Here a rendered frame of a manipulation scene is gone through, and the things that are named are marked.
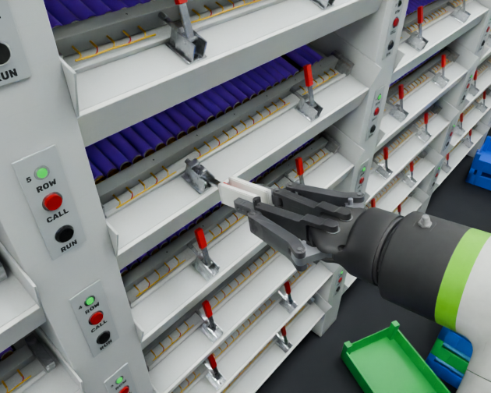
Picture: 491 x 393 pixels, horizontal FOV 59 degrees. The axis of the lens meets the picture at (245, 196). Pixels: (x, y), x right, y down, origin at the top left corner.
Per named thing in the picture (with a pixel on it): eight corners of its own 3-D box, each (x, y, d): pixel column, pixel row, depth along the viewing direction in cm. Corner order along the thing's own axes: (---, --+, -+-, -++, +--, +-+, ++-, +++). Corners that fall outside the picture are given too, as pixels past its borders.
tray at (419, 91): (459, 81, 142) (488, 45, 131) (366, 160, 107) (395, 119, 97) (409, 46, 147) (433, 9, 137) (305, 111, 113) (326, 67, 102)
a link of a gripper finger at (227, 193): (264, 216, 54) (261, 219, 53) (224, 200, 58) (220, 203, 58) (262, 196, 52) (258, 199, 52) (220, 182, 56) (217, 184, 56)
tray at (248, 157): (359, 105, 90) (382, 68, 82) (115, 274, 55) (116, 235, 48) (289, 51, 95) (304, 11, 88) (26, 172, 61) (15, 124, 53)
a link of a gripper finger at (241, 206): (271, 218, 52) (255, 231, 50) (240, 206, 55) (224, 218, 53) (270, 208, 51) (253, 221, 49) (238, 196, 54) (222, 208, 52)
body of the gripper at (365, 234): (373, 306, 42) (297, 270, 48) (412, 258, 47) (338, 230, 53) (375, 247, 38) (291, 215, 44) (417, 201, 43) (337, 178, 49)
